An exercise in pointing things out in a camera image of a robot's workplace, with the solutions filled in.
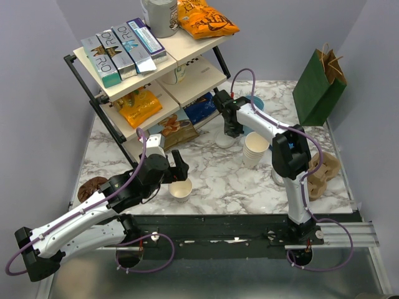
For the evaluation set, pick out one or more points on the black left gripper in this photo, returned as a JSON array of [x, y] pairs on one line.
[[179, 173]]

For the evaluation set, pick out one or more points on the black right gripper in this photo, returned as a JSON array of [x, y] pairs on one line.
[[231, 132]]

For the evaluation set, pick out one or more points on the white plastic lid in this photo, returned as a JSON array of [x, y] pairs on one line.
[[222, 140]]

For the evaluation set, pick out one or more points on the white paper cup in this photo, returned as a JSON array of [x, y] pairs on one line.
[[180, 190]]

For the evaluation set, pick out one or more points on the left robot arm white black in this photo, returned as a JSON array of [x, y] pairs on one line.
[[100, 220]]

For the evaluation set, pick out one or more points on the stack of white paper cups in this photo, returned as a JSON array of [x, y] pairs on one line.
[[254, 148]]

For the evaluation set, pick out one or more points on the blue snack bag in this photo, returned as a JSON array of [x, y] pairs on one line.
[[201, 108]]

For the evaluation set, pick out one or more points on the light blue cup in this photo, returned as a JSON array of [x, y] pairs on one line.
[[260, 105]]

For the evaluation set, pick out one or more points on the brown snack bag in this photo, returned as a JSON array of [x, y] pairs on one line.
[[176, 129]]

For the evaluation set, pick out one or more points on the silver glitter pouch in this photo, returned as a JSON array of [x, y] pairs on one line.
[[278, 180]]

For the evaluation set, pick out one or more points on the yellow snack bag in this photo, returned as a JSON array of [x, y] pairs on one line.
[[137, 106]]

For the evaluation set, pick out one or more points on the green paper bag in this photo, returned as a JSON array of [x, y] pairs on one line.
[[319, 87]]

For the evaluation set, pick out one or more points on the brown cardboard cup carrier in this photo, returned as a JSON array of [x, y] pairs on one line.
[[317, 182]]

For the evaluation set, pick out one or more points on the blue RO box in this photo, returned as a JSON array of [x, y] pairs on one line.
[[131, 43]]

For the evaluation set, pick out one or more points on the orange chips bag top shelf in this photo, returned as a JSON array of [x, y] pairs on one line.
[[203, 21]]

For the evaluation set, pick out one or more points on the brown RO box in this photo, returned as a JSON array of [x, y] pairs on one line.
[[119, 56]]

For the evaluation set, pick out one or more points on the teal RO box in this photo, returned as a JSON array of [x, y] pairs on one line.
[[101, 62]]

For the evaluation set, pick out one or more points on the grey canister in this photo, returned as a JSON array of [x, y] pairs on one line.
[[161, 17]]

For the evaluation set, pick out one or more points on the purple white box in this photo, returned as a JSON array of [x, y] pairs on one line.
[[148, 40]]

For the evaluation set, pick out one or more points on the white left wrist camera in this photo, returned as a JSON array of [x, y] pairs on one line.
[[155, 144]]

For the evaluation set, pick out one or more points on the black frame beige shelf rack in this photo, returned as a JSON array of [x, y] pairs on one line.
[[206, 70]]

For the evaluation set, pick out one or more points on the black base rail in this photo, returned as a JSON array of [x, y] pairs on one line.
[[219, 236]]

